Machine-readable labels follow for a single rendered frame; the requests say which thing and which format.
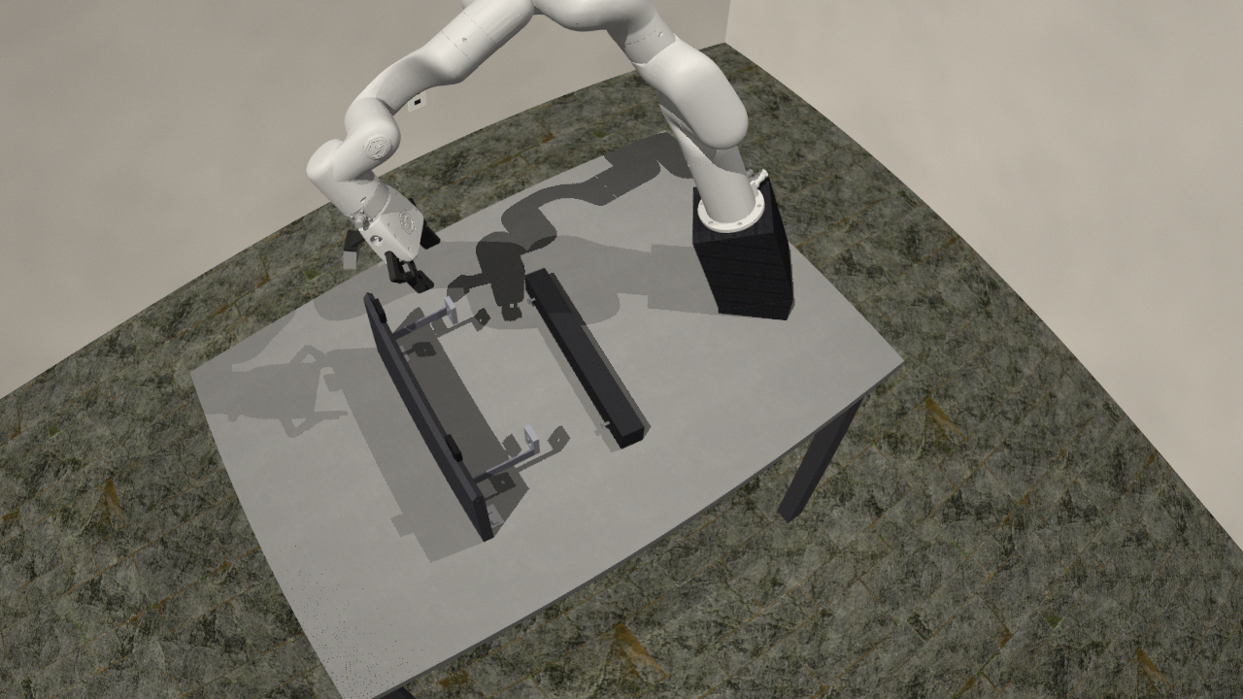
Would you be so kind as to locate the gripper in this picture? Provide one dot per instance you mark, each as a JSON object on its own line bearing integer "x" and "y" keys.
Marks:
{"x": 399, "y": 229}

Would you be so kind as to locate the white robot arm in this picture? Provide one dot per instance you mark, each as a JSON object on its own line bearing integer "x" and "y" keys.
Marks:
{"x": 708, "y": 106}

